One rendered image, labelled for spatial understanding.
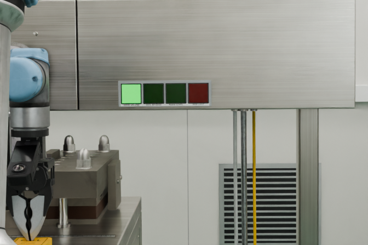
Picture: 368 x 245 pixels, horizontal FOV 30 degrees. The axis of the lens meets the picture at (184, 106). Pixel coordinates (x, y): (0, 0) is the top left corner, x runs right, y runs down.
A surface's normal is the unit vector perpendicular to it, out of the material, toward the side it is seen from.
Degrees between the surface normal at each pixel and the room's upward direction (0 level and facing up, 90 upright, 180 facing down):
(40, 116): 90
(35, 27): 90
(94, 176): 90
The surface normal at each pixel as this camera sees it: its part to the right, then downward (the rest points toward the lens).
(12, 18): 0.72, 0.62
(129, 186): -0.03, 0.05
